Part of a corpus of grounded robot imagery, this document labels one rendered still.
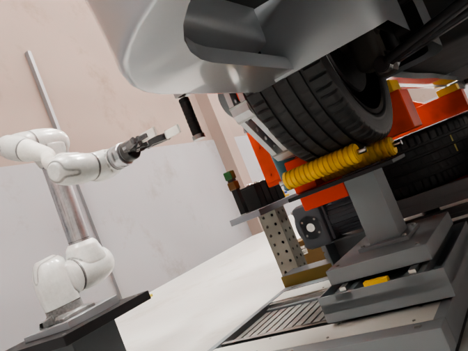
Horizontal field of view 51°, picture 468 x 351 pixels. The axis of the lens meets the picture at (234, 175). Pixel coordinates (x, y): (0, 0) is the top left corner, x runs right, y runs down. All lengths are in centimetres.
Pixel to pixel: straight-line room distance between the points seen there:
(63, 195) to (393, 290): 154
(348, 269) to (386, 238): 17
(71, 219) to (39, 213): 247
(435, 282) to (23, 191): 400
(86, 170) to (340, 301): 96
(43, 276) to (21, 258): 236
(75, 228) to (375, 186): 139
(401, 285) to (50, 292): 143
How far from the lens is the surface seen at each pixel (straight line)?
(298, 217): 193
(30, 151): 220
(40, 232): 476
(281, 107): 134
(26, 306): 451
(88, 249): 234
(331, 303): 145
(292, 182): 151
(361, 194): 154
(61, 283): 222
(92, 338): 220
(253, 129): 147
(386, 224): 154
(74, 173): 176
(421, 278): 135
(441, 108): 390
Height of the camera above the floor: 50
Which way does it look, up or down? 4 degrees up
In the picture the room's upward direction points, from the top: 22 degrees counter-clockwise
